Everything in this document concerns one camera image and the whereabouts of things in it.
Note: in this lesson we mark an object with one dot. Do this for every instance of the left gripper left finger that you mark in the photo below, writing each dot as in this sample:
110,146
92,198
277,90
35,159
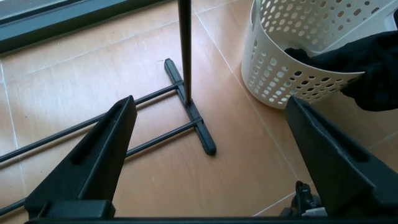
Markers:
102,177

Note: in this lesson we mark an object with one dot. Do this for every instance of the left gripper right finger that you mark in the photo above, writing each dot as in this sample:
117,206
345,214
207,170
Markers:
329,161

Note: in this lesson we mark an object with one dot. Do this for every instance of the black garment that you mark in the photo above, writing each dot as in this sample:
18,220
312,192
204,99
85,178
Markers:
373,62

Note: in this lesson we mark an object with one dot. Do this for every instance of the white laundry basket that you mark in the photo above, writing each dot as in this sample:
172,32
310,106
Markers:
264,71

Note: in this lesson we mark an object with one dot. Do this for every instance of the black clothes rack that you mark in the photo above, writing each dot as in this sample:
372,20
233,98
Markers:
185,46

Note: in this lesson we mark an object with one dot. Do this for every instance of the window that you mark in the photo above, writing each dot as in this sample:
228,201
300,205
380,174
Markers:
62,25

